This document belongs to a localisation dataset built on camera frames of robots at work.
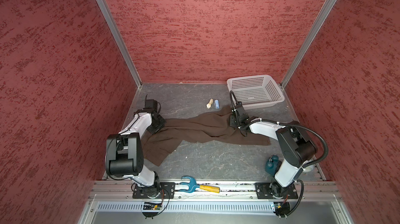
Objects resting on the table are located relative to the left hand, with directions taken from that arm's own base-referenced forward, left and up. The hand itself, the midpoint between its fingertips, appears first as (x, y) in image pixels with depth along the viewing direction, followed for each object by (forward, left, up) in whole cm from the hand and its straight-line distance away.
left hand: (161, 128), depth 91 cm
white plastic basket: (+36, -65, -5) cm, 75 cm away
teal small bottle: (-21, -59, +3) cm, 63 cm away
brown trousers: (+1, -29, +1) cm, 29 cm away
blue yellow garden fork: (-30, -21, -3) cm, 36 cm away
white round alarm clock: (-21, -80, 0) cm, 83 cm away
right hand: (+8, -44, -2) cm, 45 cm away
